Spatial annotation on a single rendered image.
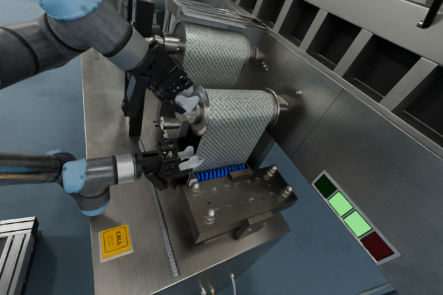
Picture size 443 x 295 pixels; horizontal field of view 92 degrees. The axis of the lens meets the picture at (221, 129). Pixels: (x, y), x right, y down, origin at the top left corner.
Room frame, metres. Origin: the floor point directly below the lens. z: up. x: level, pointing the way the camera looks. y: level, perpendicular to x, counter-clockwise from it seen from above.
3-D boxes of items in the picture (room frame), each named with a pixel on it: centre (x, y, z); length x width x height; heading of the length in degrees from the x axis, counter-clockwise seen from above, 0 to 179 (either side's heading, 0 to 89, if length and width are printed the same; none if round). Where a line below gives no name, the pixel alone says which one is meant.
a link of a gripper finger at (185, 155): (0.47, 0.06, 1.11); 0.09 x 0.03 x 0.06; 132
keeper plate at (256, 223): (0.42, -0.23, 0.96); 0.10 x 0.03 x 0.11; 131
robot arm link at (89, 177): (0.28, 0.25, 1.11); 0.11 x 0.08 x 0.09; 131
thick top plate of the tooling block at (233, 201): (0.48, -0.16, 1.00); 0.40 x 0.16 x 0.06; 131
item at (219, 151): (0.54, -0.05, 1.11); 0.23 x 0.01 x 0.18; 131
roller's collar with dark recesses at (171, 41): (0.68, 0.26, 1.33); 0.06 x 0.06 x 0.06; 41
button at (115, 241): (0.24, 0.16, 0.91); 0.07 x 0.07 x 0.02; 41
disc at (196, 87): (0.51, 0.08, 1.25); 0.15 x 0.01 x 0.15; 41
